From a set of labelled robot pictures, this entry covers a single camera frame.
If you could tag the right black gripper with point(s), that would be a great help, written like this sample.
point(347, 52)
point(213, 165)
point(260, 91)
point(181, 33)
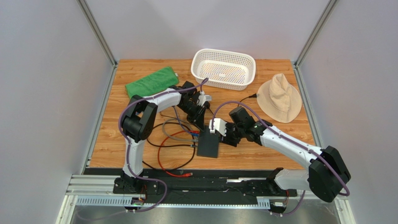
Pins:
point(226, 136)

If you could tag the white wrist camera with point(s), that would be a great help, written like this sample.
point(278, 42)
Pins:
point(217, 125)
point(203, 98)

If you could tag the aluminium frame rail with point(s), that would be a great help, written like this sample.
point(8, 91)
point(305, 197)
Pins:
point(90, 199)

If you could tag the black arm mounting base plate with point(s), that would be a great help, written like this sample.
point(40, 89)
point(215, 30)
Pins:
point(208, 187)

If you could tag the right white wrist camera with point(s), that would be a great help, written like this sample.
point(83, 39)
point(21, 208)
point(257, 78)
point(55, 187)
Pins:
point(217, 125)

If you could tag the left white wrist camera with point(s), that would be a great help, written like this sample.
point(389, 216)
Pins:
point(203, 98)

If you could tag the black network switch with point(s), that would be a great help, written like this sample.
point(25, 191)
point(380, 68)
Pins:
point(208, 143)

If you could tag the white perforated plastic basket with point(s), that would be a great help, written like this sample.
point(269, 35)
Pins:
point(224, 69)

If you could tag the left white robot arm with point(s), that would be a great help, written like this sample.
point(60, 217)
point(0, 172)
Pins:
point(136, 122)

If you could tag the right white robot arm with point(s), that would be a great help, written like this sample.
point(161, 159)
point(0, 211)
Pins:
point(324, 171)

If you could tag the beige bucket hat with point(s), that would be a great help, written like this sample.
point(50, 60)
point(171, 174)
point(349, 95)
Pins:
point(279, 99)

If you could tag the green folded towel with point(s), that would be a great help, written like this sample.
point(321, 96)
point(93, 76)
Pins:
point(153, 83)

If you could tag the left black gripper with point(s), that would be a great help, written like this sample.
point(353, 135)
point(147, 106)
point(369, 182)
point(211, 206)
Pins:
point(199, 121)

